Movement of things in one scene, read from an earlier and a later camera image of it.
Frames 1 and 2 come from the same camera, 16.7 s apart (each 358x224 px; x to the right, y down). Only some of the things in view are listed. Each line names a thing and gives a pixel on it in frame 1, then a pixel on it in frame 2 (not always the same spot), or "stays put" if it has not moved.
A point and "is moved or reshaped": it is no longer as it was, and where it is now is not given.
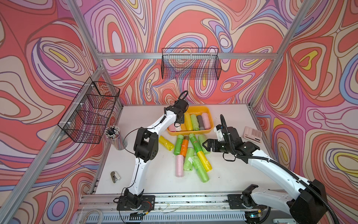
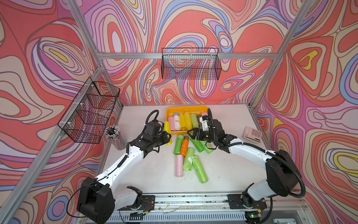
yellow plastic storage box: (197, 110) stays put
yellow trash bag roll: (207, 166) is moved or reshaped
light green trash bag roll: (195, 122) stays put
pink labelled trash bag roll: (172, 128) stays put
